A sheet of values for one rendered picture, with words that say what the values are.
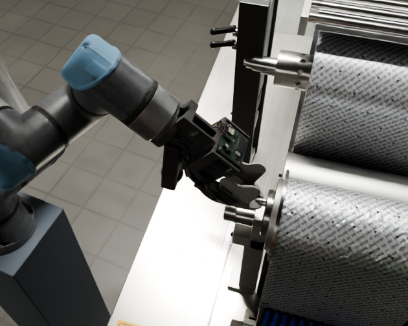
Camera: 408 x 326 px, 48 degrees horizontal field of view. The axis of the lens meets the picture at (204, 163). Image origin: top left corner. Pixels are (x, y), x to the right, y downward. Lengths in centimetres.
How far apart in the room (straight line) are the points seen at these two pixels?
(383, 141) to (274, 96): 65
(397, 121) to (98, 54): 48
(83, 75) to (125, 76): 5
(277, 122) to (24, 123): 85
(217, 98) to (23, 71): 189
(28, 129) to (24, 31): 280
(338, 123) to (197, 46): 234
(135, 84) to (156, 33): 261
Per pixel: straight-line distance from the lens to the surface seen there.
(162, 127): 63
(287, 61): 81
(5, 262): 117
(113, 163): 243
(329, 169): 83
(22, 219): 115
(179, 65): 295
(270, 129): 133
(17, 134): 66
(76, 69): 61
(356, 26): 77
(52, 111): 68
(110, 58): 61
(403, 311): 82
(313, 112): 80
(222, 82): 146
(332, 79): 77
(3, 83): 101
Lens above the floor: 187
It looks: 51 degrees down
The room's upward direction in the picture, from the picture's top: straight up
